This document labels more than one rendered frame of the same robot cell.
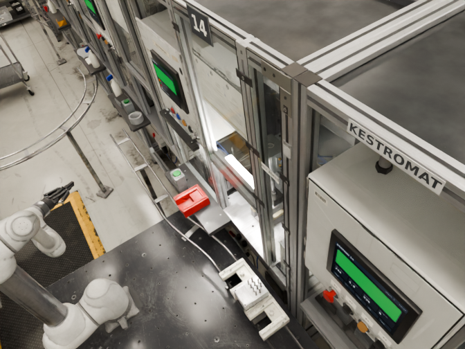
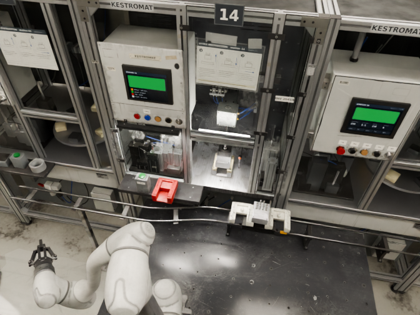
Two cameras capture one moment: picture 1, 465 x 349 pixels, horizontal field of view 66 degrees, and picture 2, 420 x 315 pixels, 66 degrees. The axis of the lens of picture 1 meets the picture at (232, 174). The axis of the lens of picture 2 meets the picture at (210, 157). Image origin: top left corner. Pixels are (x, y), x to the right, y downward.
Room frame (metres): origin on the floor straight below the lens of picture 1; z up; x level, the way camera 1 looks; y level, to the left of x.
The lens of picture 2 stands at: (0.27, 1.19, 2.50)
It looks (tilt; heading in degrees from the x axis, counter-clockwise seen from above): 44 degrees down; 305
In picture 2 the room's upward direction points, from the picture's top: 2 degrees clockwise
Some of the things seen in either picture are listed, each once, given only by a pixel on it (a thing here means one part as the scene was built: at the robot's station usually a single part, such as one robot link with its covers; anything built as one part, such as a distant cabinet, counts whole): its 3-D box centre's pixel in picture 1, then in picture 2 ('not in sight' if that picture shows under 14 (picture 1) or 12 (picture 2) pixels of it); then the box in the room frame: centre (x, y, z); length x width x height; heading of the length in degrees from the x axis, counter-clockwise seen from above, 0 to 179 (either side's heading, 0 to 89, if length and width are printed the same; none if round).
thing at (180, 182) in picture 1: (180, 179); (143, 181); (1.38, 0.29, 0.97); 0.08 x 0.08 x 0.12; 25
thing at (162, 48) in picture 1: (193, 73); (151, 77); (1.42, 0.09, 1.60); 0.42 x 0.29 x 0.46; 25
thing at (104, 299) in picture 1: (104, 298); (165, 298); (0.82, 0.73, 0.85); 0.18 x 0.16 x 0.22; 129
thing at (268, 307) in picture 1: (252, 298); (259, 219); (0.68, 0.02, 0.84); 0.36 x 0.14 x 0.10; 25
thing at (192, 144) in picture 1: (178, 127); (148, 127); (1.36, 0.21, 1.37); 0.36 x 0.04 x 0.04; 25
